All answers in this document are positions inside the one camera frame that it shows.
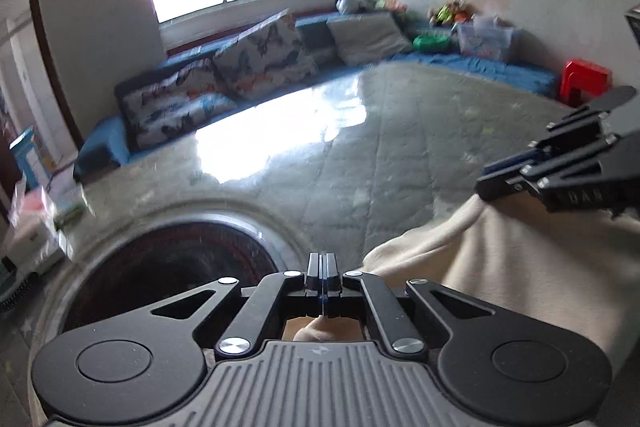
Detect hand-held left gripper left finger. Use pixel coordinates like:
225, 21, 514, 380
150, 253, 326, 358

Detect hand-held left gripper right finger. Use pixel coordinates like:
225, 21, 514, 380
326, 253, 501, 354

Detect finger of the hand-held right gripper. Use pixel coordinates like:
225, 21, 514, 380
475, 147, 609, 202
484, 111, 619, 176

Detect cream garment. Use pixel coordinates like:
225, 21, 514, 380
282, 194, 640, 408

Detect blue sofa sheet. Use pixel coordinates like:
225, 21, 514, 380
390, 52, 560, 95

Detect red plastic stool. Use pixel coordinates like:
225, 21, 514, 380
559, 59, 613, 105

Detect clear plastic storage box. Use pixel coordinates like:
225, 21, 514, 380
456, 14, 516, 62

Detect washing machine drum opening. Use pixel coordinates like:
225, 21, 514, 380
62, 217, 281, 333

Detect green bowl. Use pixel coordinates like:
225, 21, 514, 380
412, 33, 452, 54

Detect brown plush toys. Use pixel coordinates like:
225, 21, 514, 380
427, 0, 473, 26

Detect grey pillow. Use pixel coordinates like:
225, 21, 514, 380
326, 12, 413, 66

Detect panda plush toy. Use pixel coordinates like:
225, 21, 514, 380
335, 0, 373, 15

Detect large butterfly print pillow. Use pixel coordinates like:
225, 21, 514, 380
214, 9, 319, 100

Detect white box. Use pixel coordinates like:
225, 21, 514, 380
0, 187, 73, 275

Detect light blue cabinet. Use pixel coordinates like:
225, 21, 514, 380
10, 126, 51, 190

